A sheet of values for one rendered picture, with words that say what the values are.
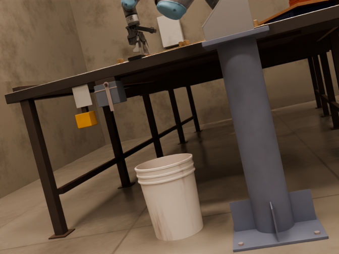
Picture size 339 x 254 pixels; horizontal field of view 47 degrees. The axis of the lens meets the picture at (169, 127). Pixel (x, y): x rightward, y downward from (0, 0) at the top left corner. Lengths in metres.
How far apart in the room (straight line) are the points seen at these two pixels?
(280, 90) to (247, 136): 5.57
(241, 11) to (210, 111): 5.65
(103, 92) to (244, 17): 0.91
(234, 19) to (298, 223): 0.92
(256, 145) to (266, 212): 0.30
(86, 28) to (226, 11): 6.28
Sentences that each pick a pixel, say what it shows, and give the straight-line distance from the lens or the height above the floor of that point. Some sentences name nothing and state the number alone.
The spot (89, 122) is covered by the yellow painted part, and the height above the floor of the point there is 0.64.
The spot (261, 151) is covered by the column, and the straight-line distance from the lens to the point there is 1.69.
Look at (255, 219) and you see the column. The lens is 1.83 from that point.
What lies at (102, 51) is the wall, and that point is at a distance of 7.67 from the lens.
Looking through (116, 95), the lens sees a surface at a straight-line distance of 2.14.
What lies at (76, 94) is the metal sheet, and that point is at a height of 0.81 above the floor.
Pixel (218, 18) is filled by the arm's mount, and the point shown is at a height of 0.95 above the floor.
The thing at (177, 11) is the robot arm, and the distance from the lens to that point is 1.70.
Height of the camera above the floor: 0.70
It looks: 5 degrees down
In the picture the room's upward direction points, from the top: 13 degrees counter-clockwise
